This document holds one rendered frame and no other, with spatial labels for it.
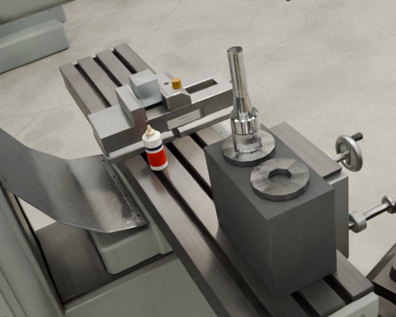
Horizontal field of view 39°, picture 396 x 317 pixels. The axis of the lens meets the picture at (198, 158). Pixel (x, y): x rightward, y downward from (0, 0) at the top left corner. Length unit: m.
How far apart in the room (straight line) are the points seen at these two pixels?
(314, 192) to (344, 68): 2.56
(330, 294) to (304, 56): 2.68
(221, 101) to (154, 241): 0.37
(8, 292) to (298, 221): 0.61
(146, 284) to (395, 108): 1.96
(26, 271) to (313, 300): 0.57
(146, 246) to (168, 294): 0.18
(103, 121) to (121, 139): 0.07
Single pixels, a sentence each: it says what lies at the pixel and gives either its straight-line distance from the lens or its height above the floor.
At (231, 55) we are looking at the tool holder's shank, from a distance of 0.85.
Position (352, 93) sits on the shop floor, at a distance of 3.16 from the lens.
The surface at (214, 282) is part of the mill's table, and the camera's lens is 1.00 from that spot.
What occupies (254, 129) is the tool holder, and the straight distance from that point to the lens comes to 0.91.
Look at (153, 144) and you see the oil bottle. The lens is 1.22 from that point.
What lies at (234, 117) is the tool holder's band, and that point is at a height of 1.18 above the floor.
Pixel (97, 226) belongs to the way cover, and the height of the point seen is 0.88.
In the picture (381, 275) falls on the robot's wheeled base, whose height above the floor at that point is 0.61.
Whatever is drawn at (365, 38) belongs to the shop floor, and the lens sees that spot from 3.71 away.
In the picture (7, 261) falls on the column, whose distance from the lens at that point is 1.15.
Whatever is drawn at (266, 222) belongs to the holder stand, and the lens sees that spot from 0.83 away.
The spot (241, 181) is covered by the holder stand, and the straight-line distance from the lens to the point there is 0.89.
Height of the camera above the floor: 1.68
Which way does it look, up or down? 37 degrees down
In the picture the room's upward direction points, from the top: 12 degrees counter-clockwise
